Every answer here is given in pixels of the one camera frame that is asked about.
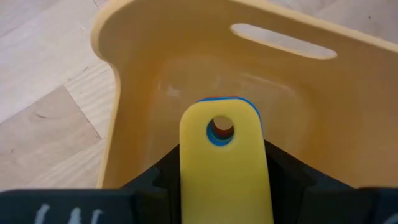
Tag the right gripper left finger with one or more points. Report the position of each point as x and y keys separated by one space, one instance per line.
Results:
x=93 y=208

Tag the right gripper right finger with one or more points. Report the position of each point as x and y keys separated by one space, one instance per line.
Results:
x=326 y=205

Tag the yellow plastic basket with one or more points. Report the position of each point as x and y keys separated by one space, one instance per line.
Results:
x=342 y=124

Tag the yellow measuring cup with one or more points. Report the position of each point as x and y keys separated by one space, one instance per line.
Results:
x=224 y=180

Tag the red measuring cup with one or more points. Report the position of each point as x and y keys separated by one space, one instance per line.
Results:
x=226 y=133

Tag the light blue measuring cup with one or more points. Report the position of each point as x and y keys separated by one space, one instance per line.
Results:
x=214 y=140

